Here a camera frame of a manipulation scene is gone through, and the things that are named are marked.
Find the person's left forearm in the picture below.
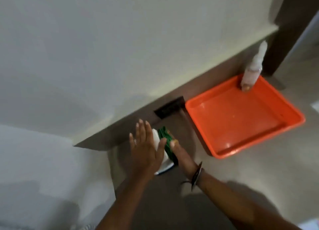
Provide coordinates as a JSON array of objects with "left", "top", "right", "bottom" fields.
[{"left": 96, "top": 172, "right": 156, "bottom": 230}]

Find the metal bangle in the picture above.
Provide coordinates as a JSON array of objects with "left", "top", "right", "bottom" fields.
[{"left": 191, "top": 161, "right": 203, "bottom": 191}]

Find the person's right forearm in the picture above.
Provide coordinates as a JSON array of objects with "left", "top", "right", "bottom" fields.
[{"left": 196, "top": 171, "right": 302, "bottom": 230}]

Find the green scrub sponge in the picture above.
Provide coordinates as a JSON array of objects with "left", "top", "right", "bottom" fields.
[{"left": 158, "top": 126, "right": 179, "bottom": 166}]

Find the person's left hand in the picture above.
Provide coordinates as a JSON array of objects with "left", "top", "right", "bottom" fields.
[{"left": 129, "top": 119, "right": 167, "bottom": 179}]

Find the white plastic container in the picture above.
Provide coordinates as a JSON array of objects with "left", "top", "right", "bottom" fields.
[{"left": 151, "top": 128, "right": 175, "bottom": 175}]

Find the dark wall socket plate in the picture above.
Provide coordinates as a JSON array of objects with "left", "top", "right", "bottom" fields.
[{"left": 154, "top": 96, "right": 186, "bottom": 119}]

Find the person's right hand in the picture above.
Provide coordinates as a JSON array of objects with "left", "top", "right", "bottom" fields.
[{"left": 169, "top": 140, "right": 200, "bottom": 181}]

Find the orange plastic tray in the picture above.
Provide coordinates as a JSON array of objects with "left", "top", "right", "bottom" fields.
[{"left": 185, "top": 74, "right": 306, "bottom": 159}]

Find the dark brown door frame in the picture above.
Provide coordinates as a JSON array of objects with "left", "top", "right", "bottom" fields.
[{"left": 261, "top": 0, "right": 319, "bottom": 77}]

